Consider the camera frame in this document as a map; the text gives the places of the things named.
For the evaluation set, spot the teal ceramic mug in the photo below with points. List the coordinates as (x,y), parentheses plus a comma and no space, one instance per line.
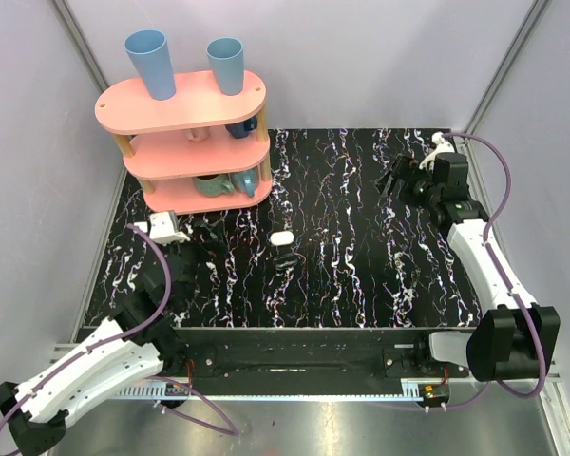
(246,182)

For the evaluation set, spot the left light blue cup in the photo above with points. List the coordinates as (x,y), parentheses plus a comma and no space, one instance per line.
(149,54)

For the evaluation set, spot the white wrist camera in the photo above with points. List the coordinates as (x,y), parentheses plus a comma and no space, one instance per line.
(162,228)
(441,145)

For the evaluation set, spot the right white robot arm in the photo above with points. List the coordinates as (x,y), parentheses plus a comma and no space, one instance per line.
(516,337)

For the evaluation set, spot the pink three-tier shelf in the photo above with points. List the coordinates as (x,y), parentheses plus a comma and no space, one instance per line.
(152,137)

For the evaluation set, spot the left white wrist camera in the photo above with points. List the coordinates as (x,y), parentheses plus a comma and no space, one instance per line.
(162,228)

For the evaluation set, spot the green ceramic mug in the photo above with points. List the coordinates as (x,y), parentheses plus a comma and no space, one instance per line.
(213,186)

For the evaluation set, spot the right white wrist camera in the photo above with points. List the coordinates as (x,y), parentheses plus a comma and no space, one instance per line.
(441,145)

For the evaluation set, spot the black earbud charging case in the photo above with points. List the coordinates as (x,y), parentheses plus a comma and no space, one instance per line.
(285,262)

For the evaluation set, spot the black marbled table mat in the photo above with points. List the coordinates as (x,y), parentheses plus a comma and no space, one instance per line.
(363,260)

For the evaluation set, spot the right light blue cup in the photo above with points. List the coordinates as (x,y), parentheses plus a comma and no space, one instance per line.
(226,60)

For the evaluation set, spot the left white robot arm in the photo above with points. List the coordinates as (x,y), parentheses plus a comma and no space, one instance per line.
(135,342)

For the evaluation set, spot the white earbud charging case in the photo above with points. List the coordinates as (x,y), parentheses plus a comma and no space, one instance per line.
(282,238)

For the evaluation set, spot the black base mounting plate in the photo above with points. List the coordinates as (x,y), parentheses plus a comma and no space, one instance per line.
(304,361)

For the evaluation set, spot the pink mug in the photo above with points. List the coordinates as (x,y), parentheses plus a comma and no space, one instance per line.
(197,135)

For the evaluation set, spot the dark blue mug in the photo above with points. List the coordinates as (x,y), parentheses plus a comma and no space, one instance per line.
(242,129)

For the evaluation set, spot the light blue cup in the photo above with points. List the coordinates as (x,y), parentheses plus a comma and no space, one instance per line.
(149,54)
(226,60)

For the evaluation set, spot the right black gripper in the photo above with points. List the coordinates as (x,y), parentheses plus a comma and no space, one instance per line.
(405,168)

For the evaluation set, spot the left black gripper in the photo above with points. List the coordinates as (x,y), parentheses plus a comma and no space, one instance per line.
(193,244)

